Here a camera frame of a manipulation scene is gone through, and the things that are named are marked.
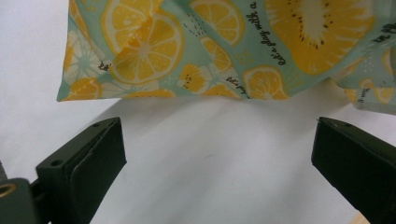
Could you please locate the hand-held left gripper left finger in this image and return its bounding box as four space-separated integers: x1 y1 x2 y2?
35 117 127 224

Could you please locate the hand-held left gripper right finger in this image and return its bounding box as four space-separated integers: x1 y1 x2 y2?
311 117 396 224

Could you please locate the lemon print cloth bag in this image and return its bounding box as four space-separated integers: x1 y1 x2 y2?
56 0 396 116

